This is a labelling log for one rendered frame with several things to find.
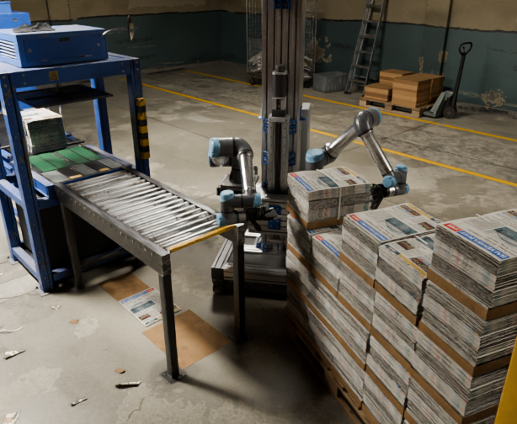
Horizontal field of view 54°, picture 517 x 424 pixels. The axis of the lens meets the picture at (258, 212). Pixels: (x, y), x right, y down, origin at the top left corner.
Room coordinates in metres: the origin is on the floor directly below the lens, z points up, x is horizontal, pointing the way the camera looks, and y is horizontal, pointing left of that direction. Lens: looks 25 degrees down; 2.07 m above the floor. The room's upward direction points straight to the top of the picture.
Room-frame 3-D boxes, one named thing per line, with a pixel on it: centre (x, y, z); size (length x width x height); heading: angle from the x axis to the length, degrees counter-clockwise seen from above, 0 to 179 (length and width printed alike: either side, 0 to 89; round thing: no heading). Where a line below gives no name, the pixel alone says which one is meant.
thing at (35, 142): (4.09, 1.80, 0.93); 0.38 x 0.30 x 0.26; 42
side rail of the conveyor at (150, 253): (2.75, 0.92, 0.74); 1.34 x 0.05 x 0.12; 42
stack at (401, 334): (2.22, -0.56, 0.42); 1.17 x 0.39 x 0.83; 23
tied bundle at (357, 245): (2.09, -0.62, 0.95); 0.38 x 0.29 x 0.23; 113
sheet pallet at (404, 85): (8.87, -2.48, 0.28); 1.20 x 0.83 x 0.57; 42
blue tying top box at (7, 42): (3.67, 1.42, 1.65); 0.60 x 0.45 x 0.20; 132
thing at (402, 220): (2.09, -0.63, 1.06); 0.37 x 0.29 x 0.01; 113
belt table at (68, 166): (3.67, 1.42, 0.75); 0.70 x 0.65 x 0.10; 42
